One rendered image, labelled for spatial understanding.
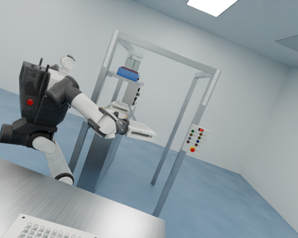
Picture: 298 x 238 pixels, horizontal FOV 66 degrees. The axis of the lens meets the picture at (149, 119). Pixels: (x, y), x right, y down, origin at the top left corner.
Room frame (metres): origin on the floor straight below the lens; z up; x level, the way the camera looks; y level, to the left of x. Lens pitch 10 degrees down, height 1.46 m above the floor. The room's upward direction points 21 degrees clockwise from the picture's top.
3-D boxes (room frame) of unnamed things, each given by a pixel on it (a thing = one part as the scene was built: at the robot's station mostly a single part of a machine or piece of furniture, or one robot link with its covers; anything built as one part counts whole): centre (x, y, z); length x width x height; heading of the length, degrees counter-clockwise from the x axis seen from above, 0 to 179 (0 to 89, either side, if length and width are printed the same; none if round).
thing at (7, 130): (1.31, 0.66, 0.89); 0.28 x 0.13 x 0.18; 126
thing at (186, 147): (2.08, -0.48, 1.08); 0.17 x 0.06 x 0.26; 91
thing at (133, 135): (1.74, 0.07, 1.03); 0.24 x 0.24 x 0.02; 34
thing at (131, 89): (2.27, 0.25, 1.25); 0.22 x 0.11 x 0.20; 1
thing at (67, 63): (1.36, 0.58, 1.36); 0.10 x 0.07 x 0.09; 36
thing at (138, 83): (2.47, 0.40, 1.36); 0.62 x 0.38 x 0.04; 1
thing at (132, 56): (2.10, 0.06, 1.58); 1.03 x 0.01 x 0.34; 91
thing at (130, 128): (1.74, 0.07, 1.08); 0.25 x 0.24 x 0.02; 34
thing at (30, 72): (1.33, 0.63, 1.16); 0.34 x 0.30 x 0.36; 36
